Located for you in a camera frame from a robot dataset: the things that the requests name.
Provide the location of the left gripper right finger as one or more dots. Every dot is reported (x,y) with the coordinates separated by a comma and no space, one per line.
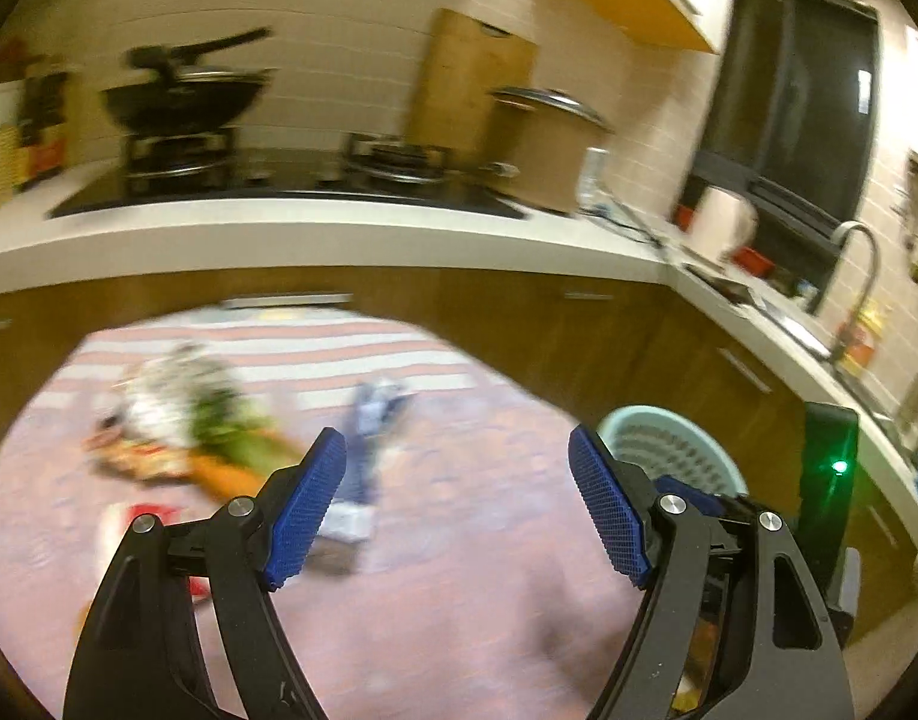
(777,654)

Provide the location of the dark sauce bottles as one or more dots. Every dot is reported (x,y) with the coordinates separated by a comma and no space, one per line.
(41,150)

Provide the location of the blue milk carton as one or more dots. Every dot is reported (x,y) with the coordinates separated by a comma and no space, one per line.
(374,417)

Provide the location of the dark window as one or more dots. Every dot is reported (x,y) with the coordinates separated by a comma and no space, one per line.
(792,120)

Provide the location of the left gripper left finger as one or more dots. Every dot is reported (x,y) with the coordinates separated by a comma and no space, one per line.
(139,654)

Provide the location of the wooden cutting board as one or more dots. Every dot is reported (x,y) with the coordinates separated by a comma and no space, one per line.
(466,60)

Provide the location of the polka dot paper wrapper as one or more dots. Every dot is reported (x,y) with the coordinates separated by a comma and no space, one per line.
(157,399)

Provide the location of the yellow dish soap bottle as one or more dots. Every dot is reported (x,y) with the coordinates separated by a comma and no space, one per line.
(866,335)

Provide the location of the green leafy vegetable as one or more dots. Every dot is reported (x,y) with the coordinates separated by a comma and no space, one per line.
(227,424)

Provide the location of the chrome sink faucet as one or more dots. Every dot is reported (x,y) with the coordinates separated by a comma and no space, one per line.
(849,279)

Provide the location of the white electric kettle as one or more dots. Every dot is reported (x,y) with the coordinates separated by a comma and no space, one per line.
(721,225)

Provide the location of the white power meter plug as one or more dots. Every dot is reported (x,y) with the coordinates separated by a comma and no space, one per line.
(590,191)

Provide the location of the teal plastic waste basket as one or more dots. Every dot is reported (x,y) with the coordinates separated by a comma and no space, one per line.
(666,444)

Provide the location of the floral pink tablecloth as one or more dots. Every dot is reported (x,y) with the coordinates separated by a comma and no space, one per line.
(467,582)

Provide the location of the brown rice cooker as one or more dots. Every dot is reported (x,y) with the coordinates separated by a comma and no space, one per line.
(534,147)

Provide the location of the black wok with lid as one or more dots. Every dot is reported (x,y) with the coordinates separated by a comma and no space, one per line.
(182,96)

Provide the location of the black gas stove top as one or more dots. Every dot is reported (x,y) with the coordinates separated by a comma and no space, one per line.
(210,166)

